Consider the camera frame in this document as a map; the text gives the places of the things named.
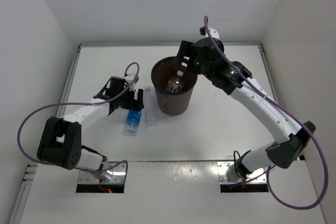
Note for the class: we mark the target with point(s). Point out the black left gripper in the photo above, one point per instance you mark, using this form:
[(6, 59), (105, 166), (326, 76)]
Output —
[(135, 104)]

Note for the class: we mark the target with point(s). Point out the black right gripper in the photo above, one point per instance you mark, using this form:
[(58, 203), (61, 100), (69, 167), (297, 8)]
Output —
[(186, 49)]

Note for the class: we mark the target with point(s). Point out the blue label water bottle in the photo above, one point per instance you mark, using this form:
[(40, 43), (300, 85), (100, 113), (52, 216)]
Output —
[(132, 123)]

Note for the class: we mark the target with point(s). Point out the clear unlabelled plastic bottle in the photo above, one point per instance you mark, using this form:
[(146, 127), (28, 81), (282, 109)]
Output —
[(150, 107)]

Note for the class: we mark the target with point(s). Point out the clear bottle orange-blue label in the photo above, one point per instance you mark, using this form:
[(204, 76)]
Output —
[(176, 85)]

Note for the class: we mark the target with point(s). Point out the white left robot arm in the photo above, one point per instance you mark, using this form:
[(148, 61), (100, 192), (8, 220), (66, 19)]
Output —
[(61, 141)]

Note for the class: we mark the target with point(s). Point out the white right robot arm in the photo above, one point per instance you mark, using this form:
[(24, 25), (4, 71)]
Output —
[(290, 136)]

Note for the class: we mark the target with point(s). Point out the brown plastic bin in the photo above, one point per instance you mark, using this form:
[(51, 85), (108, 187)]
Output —
[(171, 103)]

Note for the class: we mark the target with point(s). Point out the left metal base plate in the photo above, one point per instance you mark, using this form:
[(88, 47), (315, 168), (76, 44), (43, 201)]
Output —
[(115, 175)]

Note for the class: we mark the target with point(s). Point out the metal base plate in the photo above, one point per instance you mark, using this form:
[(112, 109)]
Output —
[(115, 175), (227, 175)]

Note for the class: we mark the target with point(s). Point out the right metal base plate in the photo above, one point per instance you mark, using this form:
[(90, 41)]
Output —
[(227, 175)]

